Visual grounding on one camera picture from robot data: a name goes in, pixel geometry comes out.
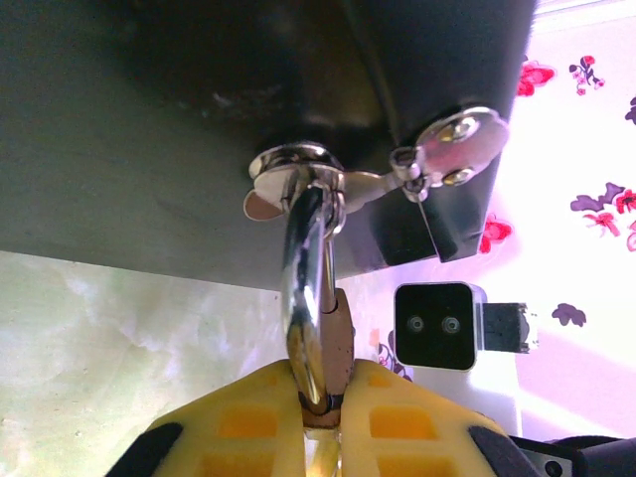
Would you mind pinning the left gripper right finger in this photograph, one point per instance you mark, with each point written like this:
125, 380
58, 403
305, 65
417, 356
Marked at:
422, 432

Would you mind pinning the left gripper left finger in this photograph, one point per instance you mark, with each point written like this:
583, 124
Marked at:
223, 432

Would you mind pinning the starry night tin box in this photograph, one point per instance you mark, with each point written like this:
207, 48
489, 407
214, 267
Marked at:
149, 124

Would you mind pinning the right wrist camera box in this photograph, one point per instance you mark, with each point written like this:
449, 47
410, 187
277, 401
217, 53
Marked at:
432, 325

